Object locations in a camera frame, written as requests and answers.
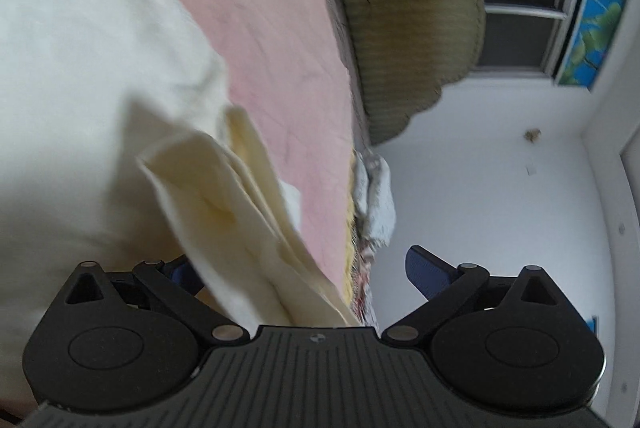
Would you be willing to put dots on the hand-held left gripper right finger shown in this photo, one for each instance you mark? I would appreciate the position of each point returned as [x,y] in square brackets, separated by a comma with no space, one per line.
[425,273]

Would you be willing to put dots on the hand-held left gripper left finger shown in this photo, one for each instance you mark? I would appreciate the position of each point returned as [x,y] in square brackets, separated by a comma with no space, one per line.
[180,303]

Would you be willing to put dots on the white pants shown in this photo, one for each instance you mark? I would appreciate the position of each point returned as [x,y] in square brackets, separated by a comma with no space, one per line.
[75,83]

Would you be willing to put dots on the patterned bed sheet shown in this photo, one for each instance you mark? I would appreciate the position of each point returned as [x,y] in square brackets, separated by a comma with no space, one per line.
[362,280]

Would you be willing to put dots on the white fluffy cloth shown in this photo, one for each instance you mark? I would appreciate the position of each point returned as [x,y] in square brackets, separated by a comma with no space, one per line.
[380,203]

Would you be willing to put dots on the olive padded headboard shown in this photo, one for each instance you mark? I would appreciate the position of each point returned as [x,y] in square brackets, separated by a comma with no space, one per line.
[400,33]

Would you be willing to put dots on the pink blanket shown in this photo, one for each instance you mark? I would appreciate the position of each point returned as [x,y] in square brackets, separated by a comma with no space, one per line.
[275,33]

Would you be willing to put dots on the floral curtain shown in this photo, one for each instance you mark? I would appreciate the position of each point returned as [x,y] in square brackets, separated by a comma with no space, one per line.
[600,8]

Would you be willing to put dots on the blue wall decoration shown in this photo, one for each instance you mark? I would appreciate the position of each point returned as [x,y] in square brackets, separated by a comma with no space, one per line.
[592,327]

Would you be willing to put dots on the white door frame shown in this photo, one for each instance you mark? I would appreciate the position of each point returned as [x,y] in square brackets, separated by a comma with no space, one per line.
[622,208]

